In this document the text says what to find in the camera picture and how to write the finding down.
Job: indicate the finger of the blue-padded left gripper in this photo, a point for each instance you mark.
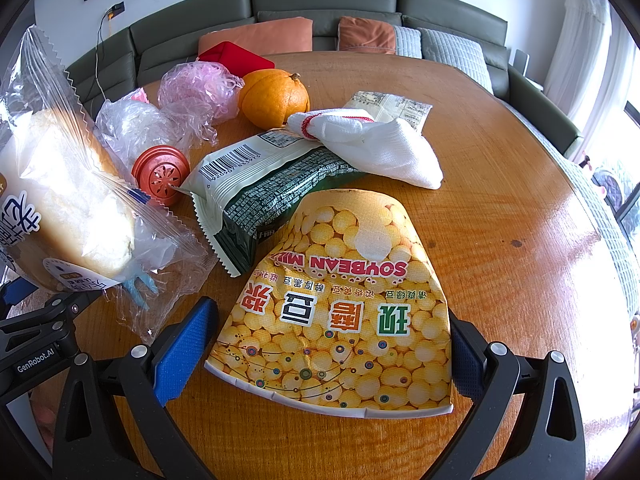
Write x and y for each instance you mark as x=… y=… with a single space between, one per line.
x=90 y=440

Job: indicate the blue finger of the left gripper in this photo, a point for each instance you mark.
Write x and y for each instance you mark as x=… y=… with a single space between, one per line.
x=15 y=291

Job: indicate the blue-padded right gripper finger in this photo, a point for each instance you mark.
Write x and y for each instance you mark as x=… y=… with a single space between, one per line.
x=547 y=440

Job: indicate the clear bread wrapper bag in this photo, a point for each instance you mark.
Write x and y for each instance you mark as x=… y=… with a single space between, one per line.
x=71 y=220

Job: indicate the yellow soybean milk paper cup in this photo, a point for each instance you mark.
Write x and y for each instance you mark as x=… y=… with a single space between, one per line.
x=345 y=316

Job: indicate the red round plastic lid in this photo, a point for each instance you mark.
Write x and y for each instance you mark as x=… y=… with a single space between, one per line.
x=159 y=171

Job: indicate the clear crumpled plastic bag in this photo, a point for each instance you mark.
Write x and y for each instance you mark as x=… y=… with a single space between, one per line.
x=132 y=124

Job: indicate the green white snack packet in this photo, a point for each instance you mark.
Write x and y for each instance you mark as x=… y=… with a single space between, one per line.
x=245 y=192

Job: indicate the pink mesh plastic bag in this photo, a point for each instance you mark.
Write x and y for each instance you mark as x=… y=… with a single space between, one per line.
x=199 y=95

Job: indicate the dark green sofa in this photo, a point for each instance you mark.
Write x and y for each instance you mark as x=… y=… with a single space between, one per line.
x=144 y=51

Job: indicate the white cloth with red stripe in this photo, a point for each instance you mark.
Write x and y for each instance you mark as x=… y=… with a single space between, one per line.
x=389 y=149

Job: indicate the orange fruit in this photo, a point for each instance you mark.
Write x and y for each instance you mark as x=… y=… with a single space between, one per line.
x=270 y=97

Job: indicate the red box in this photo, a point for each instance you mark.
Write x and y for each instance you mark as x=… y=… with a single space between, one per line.
x=235 y=59

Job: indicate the white printed wrapper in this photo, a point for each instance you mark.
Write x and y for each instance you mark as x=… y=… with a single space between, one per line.
x=385 y=107

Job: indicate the light grey quilted cushion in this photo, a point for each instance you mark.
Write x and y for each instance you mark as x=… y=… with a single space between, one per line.
x=464 y=54

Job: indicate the white curtain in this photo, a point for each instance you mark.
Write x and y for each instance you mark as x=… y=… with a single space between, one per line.
x=579 y=55

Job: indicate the grey striped cushion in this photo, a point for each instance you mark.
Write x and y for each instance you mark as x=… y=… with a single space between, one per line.
x=408 y=42

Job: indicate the brown orange cushion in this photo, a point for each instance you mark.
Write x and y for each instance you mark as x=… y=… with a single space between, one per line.
x=366 y=36

